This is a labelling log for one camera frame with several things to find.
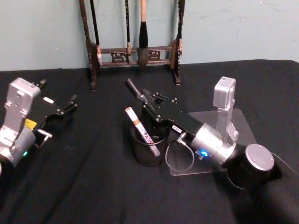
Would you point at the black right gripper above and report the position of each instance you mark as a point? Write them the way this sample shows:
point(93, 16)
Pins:
point(181, 119)

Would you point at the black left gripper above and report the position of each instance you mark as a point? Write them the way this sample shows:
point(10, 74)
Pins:
point(46, 109)

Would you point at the black pen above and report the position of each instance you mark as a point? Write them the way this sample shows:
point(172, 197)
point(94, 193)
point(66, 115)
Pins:
point(133, 87)

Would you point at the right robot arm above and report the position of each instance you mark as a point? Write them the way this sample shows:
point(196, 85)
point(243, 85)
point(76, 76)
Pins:
point(215, 142)

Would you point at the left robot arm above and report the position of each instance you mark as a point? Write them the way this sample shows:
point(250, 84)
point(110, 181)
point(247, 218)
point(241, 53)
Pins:
point(16, 109)

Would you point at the white paint marker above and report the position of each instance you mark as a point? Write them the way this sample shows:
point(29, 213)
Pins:
point(140, 126)

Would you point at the black mesh pen cup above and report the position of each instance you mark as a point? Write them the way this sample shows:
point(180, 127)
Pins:
point(146, 159)

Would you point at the dark wooden brush rack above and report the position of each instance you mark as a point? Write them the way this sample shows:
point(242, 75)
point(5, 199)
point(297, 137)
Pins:
point(112, 50)

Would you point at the thin dark calligraphy brush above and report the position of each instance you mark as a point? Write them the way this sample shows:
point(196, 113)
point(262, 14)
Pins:
point(94, 23)
point(127, 23)

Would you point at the clear plastic sheet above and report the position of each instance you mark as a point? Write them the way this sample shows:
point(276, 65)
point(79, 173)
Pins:
point(245, 126)

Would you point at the black table cloth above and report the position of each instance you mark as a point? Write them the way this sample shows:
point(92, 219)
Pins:
point(93, 191)

